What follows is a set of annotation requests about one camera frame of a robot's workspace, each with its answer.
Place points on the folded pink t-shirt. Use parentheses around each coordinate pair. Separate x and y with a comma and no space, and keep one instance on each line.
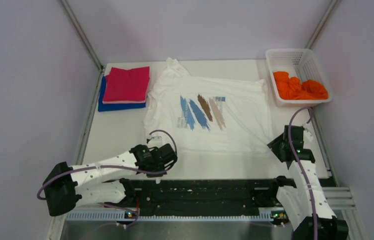
(124,102)

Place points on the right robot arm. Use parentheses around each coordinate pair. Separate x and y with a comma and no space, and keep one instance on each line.
(301,195)

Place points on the white printed t-shirt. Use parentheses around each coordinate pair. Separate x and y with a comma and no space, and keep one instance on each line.
(212,115)

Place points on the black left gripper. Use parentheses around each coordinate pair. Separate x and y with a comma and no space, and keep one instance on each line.
(151,175)

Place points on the orange crumpled t-shirt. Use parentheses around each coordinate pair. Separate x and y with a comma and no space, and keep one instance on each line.
(291,88)

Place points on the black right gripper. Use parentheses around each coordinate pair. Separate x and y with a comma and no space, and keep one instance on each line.
(274,146)

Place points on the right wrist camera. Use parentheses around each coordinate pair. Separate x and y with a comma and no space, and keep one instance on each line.
(308,134)

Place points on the folded magenta t-shirt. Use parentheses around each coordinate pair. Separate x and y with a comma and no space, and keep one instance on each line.
(127,84)

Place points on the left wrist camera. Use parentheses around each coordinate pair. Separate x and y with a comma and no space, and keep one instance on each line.
(154,141)

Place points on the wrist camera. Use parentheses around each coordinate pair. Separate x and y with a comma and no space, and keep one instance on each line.
(308,134)
(154,141)

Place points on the folded blue t-shirt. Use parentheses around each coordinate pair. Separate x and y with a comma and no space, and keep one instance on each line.
(108,107)

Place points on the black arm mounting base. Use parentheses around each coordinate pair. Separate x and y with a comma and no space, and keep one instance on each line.
(202,198)

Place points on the white plastic basket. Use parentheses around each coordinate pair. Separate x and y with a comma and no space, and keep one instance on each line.
(298,63)

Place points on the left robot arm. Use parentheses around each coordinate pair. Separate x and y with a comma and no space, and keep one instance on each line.
(106,181)

